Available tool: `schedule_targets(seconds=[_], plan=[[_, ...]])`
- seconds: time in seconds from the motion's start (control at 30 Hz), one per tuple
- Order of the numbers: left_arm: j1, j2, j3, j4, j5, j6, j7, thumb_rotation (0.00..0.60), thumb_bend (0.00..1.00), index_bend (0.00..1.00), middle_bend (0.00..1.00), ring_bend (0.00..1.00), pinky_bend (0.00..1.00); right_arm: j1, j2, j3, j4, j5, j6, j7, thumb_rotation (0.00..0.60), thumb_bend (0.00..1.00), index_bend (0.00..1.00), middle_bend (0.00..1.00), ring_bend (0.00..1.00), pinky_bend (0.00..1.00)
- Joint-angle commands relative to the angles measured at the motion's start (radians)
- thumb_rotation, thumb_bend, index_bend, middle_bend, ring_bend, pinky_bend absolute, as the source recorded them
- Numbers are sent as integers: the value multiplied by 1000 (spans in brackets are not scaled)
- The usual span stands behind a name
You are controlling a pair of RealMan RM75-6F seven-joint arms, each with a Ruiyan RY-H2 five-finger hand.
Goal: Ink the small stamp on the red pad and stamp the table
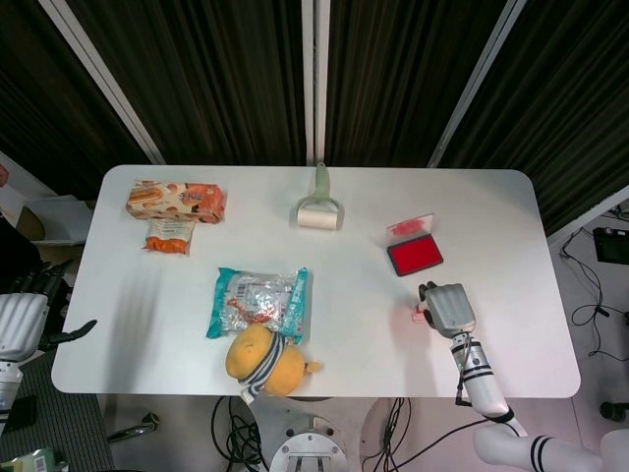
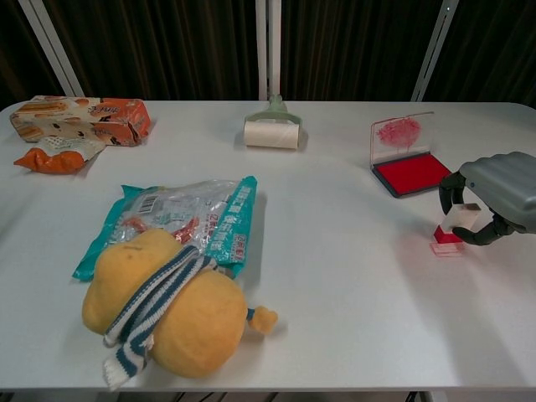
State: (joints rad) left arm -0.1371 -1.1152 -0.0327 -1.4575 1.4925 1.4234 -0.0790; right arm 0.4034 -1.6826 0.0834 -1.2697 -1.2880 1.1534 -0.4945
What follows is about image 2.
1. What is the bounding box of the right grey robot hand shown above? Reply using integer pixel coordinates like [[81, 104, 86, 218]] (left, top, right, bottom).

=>
[[438, 152, 536, 247]]

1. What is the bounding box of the red plastic block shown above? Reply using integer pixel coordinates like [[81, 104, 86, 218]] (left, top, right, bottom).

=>
[[430, 224, 466, 259]]

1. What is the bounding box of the red ink pad case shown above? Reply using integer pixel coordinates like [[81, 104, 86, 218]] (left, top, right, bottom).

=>
[[369, 111, 453, 198]]

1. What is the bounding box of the green lint roller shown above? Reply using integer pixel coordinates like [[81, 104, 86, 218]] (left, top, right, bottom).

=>
[[244, 94, 303, 152]]

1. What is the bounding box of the yellow plush toy with scarf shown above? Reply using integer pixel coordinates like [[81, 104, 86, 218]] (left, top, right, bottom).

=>
[[82, 228, 279, 380]]

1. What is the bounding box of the teal clear snack bag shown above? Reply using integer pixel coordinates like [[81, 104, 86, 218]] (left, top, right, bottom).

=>
[[71, 175, 259, 282]]

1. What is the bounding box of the black curtain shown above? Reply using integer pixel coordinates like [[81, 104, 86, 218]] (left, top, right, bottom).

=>
[[0, 0, 536, 102]]

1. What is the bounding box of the orange biscuit package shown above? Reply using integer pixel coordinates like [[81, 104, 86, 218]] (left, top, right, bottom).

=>
[[8, 95, 152, 148]]

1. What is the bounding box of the small orange snack wrapper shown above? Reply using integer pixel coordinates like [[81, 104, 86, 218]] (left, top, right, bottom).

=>
[[13, 136, 106, 175]]

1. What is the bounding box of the white frame post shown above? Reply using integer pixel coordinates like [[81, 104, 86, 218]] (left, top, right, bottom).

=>
[[255, 0, 282, 101], [18, 0, 85, 98], [411, 0, 456, 102]]

